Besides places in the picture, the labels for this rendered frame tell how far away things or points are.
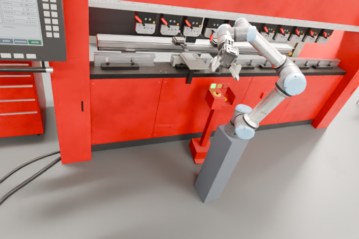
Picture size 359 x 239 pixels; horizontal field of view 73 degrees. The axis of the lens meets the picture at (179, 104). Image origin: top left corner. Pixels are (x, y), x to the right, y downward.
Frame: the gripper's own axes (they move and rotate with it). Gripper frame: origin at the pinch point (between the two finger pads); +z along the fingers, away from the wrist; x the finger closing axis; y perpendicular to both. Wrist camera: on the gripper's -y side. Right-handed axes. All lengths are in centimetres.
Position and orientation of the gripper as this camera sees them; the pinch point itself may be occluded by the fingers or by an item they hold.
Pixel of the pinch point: (224, 76)
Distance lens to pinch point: 110.4
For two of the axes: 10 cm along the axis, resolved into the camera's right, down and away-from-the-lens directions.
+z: -0.8, 7.5, -6.6
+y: 3.5, -6.0, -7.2
